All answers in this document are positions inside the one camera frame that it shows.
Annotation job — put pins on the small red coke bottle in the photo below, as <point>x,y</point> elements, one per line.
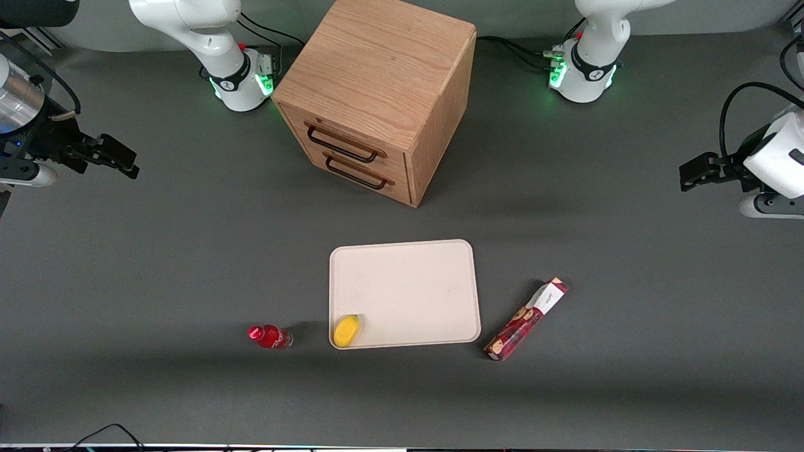
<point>271,337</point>

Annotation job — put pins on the aluminium frame rail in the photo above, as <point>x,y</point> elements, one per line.
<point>34,39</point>

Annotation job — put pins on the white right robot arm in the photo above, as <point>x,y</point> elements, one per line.
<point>207,37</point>

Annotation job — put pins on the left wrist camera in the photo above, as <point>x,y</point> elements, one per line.
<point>769,206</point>

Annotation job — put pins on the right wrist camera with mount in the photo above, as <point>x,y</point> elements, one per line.
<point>31,174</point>

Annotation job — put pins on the red cookie box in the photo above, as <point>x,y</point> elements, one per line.
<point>524,320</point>

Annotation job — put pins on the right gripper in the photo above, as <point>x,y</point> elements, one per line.
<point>55,139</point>

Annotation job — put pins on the wooden two-drawer cabinet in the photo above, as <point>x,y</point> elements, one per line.
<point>383,75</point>

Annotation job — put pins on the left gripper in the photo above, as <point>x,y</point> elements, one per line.
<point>732,167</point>

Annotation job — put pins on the beige plastic tray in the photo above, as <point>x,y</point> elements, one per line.
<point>408,295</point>

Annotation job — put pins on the yellow toy lemon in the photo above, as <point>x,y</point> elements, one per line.
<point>346,331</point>

